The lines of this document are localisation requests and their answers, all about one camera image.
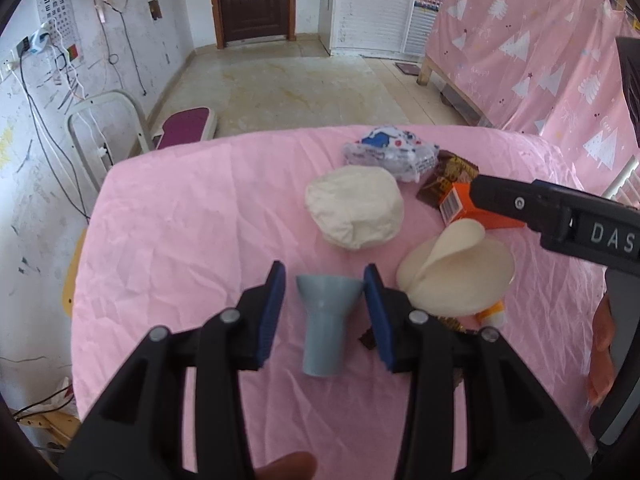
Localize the pink tree print curtain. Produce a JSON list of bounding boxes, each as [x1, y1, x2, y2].
[[425, 0, 640, 201]]

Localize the cream round pads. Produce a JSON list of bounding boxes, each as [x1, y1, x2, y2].
[[397, 219, 516, 317]]

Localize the person's left hand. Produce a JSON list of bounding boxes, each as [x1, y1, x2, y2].
[[255, 452, 318, 480]]

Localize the dark brown door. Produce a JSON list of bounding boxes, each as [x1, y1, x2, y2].
[[209, 0, 297, 50]]

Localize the yellow stool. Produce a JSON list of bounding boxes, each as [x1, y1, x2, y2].
[[62, 230, 88, 318]]

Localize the pink tablecloth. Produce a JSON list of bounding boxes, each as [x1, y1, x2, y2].
[[70, 125, 608, 480]]

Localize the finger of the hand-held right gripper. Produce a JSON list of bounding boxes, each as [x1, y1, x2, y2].
[[532, 179, 608, 202], [470, 175, 574, 234]]

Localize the wooden bed frame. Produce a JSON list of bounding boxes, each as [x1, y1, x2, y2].
[[416, 55, 493, 128]]

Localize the grey-blue plastic cup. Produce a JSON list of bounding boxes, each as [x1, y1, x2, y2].
[[295, 274, 363, 377]]

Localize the white round fabric pouch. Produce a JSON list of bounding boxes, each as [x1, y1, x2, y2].
[[305, 166, 405, 250]]

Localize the blue patterned plastic bag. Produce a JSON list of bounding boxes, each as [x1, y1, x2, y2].
[[341, 127, 441, 184]]

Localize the orange cardboard box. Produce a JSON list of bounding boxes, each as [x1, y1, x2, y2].
[[438, 182, 526, 231]]

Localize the large brown snack wrapper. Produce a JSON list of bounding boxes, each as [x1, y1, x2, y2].
[[358, 315, 468, 351]]

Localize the plugged wall charger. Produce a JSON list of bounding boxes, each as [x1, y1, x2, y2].
[[27, 30, 53, 55]]

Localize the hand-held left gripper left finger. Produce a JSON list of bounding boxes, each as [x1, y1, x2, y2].
[[59, 260, 287, 480]]

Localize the small brown snack wrapper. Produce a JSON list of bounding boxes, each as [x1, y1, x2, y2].
[[416, 150, 479, 207]]

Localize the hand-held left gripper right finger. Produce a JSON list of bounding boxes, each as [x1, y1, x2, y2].
[[362, 262, 596, 480]]

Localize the person's right hand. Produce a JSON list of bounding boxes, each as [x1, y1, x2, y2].
[[586, 294, 617, 406]]

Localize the white chair with purple seat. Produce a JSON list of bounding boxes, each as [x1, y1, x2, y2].
[[67, 89, 217, 193]]

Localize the eye chart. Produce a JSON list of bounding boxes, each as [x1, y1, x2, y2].
[[34, 0, 81, 63]]

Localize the white louvred wardrobe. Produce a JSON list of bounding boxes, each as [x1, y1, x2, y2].
[[330, 0, 421, 58]]

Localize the white slatted metal chair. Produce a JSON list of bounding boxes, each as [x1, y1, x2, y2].
[[602, 152, 640, 206]]

